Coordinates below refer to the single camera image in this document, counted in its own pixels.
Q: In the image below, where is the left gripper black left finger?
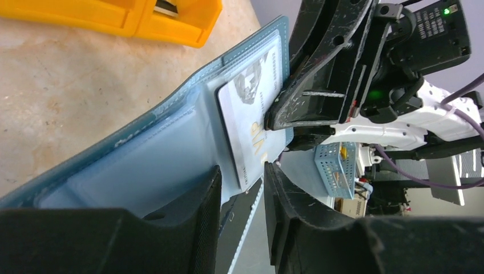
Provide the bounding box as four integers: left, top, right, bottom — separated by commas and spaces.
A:
1, 166, 222, 273

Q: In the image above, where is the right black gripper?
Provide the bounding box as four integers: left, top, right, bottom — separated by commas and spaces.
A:
265, 0, 471, 130

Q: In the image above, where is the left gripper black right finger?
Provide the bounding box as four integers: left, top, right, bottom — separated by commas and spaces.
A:
264, 163, 483, 273

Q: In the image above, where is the blue card holder wallet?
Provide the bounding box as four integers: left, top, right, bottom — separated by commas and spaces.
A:
1, 15, 289, 217

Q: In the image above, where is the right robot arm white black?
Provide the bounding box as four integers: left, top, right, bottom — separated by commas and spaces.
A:
265, 1, 483, 160

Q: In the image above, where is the blue perforated basket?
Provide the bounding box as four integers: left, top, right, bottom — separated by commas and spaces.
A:
314, 142, 356, 199

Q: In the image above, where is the yellow two-compartment bin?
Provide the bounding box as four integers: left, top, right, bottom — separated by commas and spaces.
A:
1, 0, 223, 48

